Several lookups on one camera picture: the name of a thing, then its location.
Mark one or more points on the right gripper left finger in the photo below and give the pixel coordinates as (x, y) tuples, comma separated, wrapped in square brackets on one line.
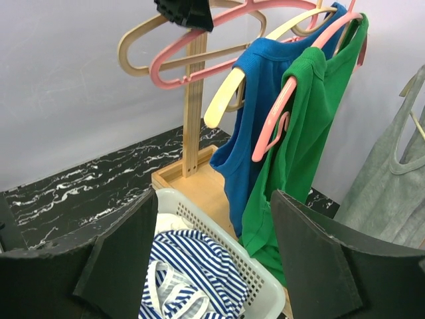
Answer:
[(96, 271)]

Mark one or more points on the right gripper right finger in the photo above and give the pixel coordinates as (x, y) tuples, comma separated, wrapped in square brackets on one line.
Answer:
[(333, 271)]

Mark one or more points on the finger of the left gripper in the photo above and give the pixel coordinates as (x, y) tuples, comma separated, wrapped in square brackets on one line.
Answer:
[(191, 14)]

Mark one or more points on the pink hanger with striped top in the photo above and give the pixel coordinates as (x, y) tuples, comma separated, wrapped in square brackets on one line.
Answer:
[(161, 61)]

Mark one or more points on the light wooden hanger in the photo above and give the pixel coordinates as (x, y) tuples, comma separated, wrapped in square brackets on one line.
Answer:
[(195, 51)]

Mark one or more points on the blue white striped tank top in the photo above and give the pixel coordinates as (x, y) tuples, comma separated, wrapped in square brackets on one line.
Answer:
[(190, 275)]

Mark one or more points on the wooden hanger with blue top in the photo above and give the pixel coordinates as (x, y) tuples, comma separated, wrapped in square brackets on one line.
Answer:
[(236, 77)]

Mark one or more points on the pink hanger with green top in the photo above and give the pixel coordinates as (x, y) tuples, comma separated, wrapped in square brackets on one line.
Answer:
[(276, 121)]

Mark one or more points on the green tank top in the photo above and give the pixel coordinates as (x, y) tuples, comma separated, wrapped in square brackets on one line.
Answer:
[(291, 164)]

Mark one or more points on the grey tank top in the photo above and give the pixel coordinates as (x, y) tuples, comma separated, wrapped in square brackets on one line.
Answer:
[(386, 199)]

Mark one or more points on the white perforated plastic basket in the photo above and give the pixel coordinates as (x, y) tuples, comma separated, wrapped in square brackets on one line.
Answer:
[(232, 259)]

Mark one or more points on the wooden clothes rack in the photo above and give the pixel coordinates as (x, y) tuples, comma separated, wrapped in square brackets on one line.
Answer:
[(192, 187)]

